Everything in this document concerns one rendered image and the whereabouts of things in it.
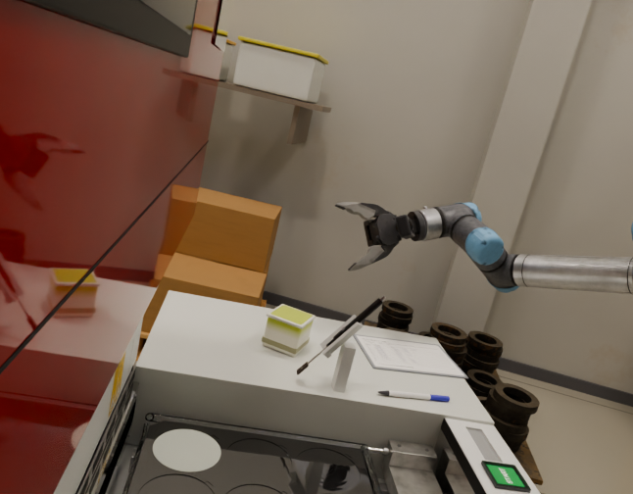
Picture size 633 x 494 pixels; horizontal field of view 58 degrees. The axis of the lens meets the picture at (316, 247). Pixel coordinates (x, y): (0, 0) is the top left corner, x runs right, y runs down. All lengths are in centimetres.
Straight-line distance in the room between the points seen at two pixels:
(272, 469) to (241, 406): 14
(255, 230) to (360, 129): 106
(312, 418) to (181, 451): 23
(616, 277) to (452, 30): 266
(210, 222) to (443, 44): 177
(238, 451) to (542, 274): 77
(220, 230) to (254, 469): 233
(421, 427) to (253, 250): 220
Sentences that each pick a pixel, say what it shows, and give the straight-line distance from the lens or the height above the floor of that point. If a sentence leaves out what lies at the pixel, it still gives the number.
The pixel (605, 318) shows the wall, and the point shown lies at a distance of 410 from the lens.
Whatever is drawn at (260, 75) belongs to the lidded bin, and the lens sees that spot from 329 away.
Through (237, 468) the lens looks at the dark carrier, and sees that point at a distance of 90.
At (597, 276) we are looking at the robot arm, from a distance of 130.
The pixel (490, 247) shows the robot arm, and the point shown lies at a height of 121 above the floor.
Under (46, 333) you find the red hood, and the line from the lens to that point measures 23.
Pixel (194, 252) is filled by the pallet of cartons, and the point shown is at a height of 48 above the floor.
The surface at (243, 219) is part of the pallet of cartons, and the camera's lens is 309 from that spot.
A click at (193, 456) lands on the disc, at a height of 90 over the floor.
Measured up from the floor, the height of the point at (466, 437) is 96.
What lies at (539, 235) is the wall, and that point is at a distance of 385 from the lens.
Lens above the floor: 143
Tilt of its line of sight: 14 degrees down
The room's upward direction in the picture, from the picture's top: 13 degrees clockwise
